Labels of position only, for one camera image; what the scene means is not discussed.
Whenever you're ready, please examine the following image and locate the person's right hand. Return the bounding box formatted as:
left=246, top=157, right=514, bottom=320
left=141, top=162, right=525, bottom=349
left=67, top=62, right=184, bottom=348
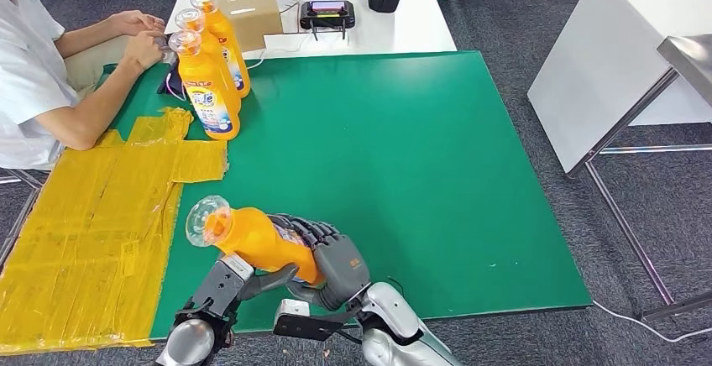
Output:
left=121, top=29, right=168, bottom=72

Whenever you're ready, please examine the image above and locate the orange detergent bottle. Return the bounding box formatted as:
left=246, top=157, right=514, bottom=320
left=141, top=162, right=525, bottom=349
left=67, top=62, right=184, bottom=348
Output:
left=175, top=7, right=243, bottom=114
left=185, top=195, right=327, bottom=288
left=191, top=0, right=253, bottom=99
left=168, top=29, right=242, bottom=142

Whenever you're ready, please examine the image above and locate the black handheld controller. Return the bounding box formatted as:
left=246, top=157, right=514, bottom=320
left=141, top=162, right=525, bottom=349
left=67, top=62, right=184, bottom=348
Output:
left=299, top=0, right=357, bottom=42

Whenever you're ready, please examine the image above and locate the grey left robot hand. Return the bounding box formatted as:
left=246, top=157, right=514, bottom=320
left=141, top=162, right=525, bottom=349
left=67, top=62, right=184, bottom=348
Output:
left=236, top=263, right=301, bottom=303

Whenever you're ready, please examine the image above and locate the large white table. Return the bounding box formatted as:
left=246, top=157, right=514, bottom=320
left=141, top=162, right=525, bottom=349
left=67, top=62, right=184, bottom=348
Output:
left=526, top=0, right=712, bottom=176

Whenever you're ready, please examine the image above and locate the green table board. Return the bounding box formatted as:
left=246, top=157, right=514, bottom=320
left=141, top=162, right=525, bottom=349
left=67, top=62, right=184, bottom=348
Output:
left=72, top=50, right=594, bottom=337

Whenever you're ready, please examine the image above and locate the brown cardboard box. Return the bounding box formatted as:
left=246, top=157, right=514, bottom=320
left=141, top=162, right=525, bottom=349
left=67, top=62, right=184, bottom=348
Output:
left=211, top=0, right=285, bottom=53

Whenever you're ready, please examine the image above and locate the person's left hand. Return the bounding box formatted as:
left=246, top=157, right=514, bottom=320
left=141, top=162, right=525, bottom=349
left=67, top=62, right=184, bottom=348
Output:
left=108, top=10, right=167, bottom=36

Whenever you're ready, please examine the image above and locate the yellow taped mat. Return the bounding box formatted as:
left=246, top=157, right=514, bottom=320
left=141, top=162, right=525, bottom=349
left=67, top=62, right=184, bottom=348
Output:
left=0, top=106, right=229, bottom=356

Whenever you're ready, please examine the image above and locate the white charging cable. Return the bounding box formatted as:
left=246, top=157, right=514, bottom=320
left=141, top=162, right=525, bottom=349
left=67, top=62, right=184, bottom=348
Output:
left=165, top=32, right=312, bottom=103

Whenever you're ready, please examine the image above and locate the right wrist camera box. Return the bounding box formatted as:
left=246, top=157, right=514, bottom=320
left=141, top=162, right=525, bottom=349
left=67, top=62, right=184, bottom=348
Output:
left=272, top=298, right=363, bottom=343

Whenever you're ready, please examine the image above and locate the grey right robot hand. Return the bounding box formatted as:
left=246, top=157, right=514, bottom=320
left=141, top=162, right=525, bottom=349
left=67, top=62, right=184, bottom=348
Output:
left=268, top=213, right=372, bottom=313

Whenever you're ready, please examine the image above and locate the tablet in blue case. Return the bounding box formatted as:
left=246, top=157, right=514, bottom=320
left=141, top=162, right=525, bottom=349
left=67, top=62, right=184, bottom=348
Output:
left=157, top=63, right=187, bottom=97

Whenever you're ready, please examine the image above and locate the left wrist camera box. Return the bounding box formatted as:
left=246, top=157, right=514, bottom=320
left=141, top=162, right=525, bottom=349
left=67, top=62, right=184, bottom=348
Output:
left=191, top=253, right=255, bottom=320

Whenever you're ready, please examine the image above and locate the white floor cable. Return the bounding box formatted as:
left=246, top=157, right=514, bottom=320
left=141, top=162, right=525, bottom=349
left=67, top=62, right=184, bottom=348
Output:
left=590, top=299, right=712, bottom=347

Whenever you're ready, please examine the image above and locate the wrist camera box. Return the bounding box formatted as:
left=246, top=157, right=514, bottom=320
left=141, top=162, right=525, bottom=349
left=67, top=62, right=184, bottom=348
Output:
left=272, top=298, right=363, bottom=343
left=191, top=253, right=255, bottom=320

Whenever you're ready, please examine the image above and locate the steel frame table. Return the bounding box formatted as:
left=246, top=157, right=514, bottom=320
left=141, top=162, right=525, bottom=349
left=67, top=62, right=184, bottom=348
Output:
left=567, top=35, right=712, bottom=323

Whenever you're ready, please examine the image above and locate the metal chair frame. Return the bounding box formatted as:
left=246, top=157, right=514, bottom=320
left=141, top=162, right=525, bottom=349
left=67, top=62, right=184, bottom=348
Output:
left=0, top=152, right=45, bottom=267

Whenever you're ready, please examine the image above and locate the person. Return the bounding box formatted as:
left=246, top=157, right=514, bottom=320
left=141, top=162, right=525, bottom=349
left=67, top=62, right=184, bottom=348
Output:
left=0, top=0, right=168, bottom=173

